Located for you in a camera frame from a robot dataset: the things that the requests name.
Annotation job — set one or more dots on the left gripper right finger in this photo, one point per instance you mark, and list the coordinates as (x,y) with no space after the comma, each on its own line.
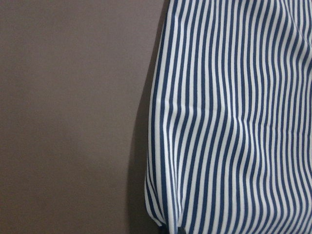
(181,230)

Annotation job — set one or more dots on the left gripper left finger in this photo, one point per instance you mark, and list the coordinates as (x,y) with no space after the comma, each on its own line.
(163,230)

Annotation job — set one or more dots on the navy white striped polo shirt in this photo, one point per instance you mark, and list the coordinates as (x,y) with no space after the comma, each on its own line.
(230,118)

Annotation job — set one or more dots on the brown paper table cover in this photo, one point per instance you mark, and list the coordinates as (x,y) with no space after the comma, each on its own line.
(75,82)

